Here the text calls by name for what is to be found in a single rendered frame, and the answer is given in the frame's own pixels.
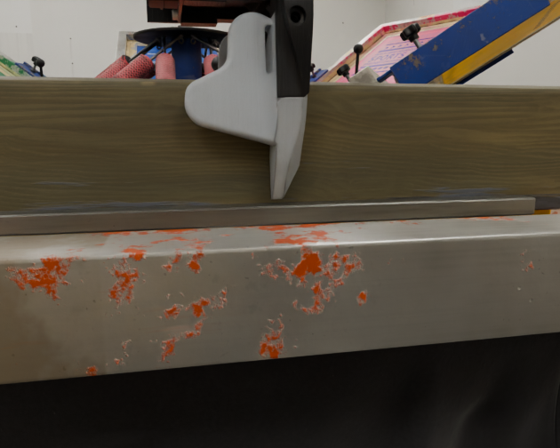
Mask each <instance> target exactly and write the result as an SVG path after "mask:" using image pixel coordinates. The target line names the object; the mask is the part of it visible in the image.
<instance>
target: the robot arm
mask: <svg viewBox="0 0 560 448"><path fill-rule="evenodd" d="M146 1H147V18H148V22H150V23H179V24H180V25H181V26H182V27H213V28H216V26H217V23H231V25H230V27H229V29H228V35H227V36H225V37H224V38H223V40H222V41H221V43H220V47H219V56H218V69H217V70H215V71H213V72H211V73H210V74H208V75H206V76H203V77H201V78H199V79H197V80H195V81H194V82H192V83H191V84H190V85H189V86H188V88H187V90H186V92H185V101H184V103H185V109H186V112H187V114H188V117H189V118H190V119H191V120H192V121H193V122H194V123H195V124H197V125H199V126H201V127H203V128H207V129H211V130H214V131H217V132H224V133H227V134H230V135H234V136H237V137H241V138H244V139H248V140H254V141H258V142H260V143H264V144H267V145H270V150H269V170H270V198H271V199H283V198H284V195H285V193H286V191H287V189H288V187H289V186H290V184H291V182H292V179H293V177H294V175H295V173H296V171H297V170H298V168H299V166H300V156H301V150H302V143H303V137H304V131H305V124H306V115H307V103H308V93H309V85H310V69H311V55H312V41H313V23H314V0H146Z"/></svg>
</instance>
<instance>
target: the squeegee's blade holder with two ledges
mask: <svg viewBox="0 0 560 448"><path fill-rule="evenodd" d="M535 201H536V199H535V197H531V196H523V195H511V196H456V197H427V198H399V199H371V200H342V201H315V202H286V203H257V204H202V205H174V206H145V207H117V208H89V209H60V210H33V211H4V212H0V236H33V235H55V234H77V233H99V232H121V231H142V230H165V229H186V228H229V227H251V226H273V225H295V224H317V223H339V222H360V221H383V220H425V219H447V218H469V217H491V216H513V215H532V214H534V210H535Z"/></svg>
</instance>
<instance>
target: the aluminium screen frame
mask: <svg viewBox="0 0 560 448"><path fill-rule="evenodd" d="M550 332H560V209H556V210H551V213H550V214H541V215H520V216H498V217H475V218H454V219H432V220H389V221H367V222H345V223H323V224H301V225H279V226H258V227H235V228H192V229H170V230H149V231H126V232H105V233H83V234H60V235H39V236H0V385H1V384H10V383H20V382H30V381H39V380H57V379H66V378H76V377H86V376H95V375H105V374H114V373H124V372H142V371H152V370H162V369H171V368H181V367H190V366H199V365H209V364H227V363H237V362H247V361H256V360H266V359H275V358H285V357H295V356H312V355H322V354H331V353H341V352H351V351H360V350H370V349H380V348H398V347H408V346H417V345H427V344H436V343H445V342H455V341H464V340H483V339H492V338H502V337H512V336H521V335H531V334H541V333H550Z"/></svg>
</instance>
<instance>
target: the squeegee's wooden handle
mask: <svg viewBox="0 0 560 448"><path fill-rule="evenodd" d="M194 81H195V80H192V79H143V78H94V77H45V76H0V212H4V211H33V210H60V209H89V208H117V207H145V206H174V205H202V204H257V203H286V202H315V201H342V200H371V199H399V198H427V197H456V196H511V195H523V196H531V197H535V199H536V201H535V210H556V209H560V86H536V85H487V84H389V83H340V82H310V85H309V93H308V103H307V115H306V124H305V131H304V137H303V143H302V150H301V156H300V166H299V168H298V170H297V171H296V173H295V175H294V177H293V179H292V182H291V184H290V186H289V187H288V189H287V191H286V193H285V195H284V198H283V199H271V198H270V170H269V150H270V145H267V144H264V143H260V142H258V141H254V140H248V139H244V138H241V137H237V136H234V135H230V134H227V133H224V132H217V131H214V130H211V129H207V128H203V127H201V126H199V125H197V124H195V123H194V122H193V121H192V120H191V119H190V118H189V117H188V114H187V112H186V109H185V103H184V101H185V92H186V90H187V88H188V86H189V85H190V84H191V83H192V82H194Z"/></svg>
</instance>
